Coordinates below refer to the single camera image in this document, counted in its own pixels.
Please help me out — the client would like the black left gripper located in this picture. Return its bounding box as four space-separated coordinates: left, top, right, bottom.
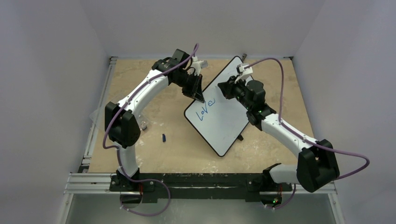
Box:
174 72 204 103

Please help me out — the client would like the aluminium frame rail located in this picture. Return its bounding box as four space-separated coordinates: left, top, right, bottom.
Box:
64 56 118 194

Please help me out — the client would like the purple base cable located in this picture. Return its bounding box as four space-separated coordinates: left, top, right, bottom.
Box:
120 179 172 217

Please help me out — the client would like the black base beam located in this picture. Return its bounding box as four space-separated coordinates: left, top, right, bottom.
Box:
109 170 292 205

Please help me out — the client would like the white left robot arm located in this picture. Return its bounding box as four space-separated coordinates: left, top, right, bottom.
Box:
102 47 208 191

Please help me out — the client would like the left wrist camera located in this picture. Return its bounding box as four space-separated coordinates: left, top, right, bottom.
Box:
191 56 208 76

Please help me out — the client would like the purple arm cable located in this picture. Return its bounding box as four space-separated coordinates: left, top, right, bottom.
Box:
246 57 371 181
102 43 199 180

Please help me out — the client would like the black framed whiteboard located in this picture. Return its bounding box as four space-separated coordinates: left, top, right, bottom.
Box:
184 56 249 157

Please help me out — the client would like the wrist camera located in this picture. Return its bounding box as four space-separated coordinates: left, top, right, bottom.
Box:
191 56 208 76
235 63 253 83

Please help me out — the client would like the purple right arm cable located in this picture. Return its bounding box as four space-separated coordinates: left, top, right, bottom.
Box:
246 57 371 181

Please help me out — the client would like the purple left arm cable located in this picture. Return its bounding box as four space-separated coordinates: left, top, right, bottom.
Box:
102 43 199 180

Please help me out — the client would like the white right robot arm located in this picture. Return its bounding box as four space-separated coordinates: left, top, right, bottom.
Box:
218 76 340 193

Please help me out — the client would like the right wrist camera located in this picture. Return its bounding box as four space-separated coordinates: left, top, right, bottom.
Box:
235 63 253 83

